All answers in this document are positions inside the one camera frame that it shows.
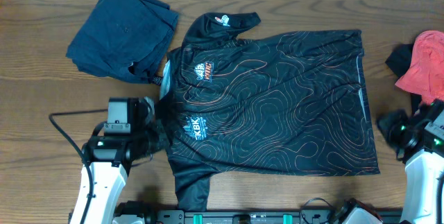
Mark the black garment under red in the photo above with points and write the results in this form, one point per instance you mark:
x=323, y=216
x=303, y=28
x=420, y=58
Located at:
x=399, y=62

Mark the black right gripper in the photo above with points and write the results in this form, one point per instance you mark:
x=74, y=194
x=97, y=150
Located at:
x=386, y=122

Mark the folded navy blue garment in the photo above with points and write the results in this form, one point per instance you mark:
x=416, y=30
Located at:
x=125, y=40

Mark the black orange patterned jersey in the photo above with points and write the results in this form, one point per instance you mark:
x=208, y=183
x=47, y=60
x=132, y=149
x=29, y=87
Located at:
x=291, y=104

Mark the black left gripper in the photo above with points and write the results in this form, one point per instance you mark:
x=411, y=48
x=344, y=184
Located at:
x=162, y=138

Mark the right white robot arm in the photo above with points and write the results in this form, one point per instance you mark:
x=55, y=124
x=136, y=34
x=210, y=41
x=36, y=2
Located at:
x=418, y=143

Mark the red mesh garment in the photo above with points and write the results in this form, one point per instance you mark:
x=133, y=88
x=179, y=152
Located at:
x=425, y=74

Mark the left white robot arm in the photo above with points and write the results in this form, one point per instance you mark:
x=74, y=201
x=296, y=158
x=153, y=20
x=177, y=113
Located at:
x=109, y=154

